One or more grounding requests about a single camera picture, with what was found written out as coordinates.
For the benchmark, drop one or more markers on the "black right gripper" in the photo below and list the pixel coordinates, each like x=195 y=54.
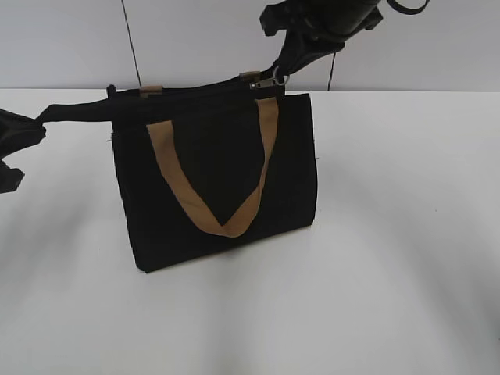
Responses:
x=307 y=23

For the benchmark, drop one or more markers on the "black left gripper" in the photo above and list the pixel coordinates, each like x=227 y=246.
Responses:
x=17 y=133

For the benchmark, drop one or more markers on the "black canvas tote bag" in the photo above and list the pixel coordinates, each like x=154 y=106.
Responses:
x=206 y=169

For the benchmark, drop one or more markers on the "silver metal zipper pull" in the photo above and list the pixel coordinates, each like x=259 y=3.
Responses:
x=277 y=78

